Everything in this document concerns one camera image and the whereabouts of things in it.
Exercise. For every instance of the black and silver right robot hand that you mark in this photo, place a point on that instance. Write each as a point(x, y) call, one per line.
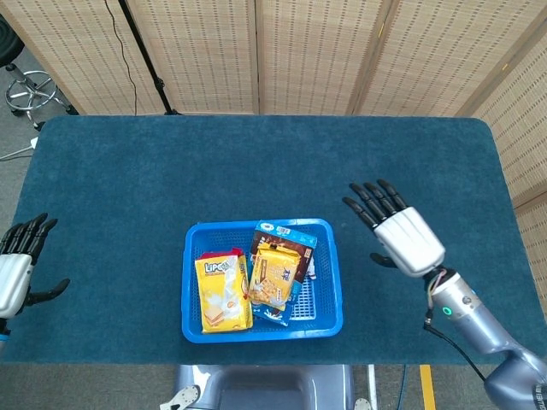
point(408, 243)

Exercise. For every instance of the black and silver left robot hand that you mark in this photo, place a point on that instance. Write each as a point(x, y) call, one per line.
point(13, 277)

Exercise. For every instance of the white snack packet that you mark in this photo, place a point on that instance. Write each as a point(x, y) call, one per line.
point(311, 269)

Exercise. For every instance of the blue chocolate chip cookie box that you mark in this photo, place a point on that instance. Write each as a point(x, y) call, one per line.
point(295, 241)

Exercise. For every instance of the yellow cracker pack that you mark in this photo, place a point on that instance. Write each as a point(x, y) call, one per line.
point(271, 277)

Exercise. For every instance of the long blue Oreo box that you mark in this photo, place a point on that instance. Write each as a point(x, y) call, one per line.
point(273, 317)

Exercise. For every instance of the red yellow snack bag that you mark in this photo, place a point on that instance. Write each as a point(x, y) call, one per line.
point(222, 294)

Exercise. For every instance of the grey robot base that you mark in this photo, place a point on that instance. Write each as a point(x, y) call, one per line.
point(265, 386)

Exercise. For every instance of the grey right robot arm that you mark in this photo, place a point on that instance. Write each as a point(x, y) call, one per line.
point(483, 324)

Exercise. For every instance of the blue plastic perforated basket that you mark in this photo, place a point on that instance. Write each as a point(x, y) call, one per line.
point(260, 335)

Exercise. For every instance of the teal table mat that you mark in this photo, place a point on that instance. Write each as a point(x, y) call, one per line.
point(128, 192)

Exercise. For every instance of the white table leg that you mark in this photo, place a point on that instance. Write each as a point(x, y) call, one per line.
point(372, 384)

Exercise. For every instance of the yellow floor tape strip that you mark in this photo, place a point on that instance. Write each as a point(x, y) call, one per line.
point(428, 388)

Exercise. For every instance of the black stool with chrome base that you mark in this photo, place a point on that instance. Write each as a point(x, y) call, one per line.
point(32, 91)

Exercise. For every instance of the black tripod stand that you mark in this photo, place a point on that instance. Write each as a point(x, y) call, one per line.
point(147, 64)

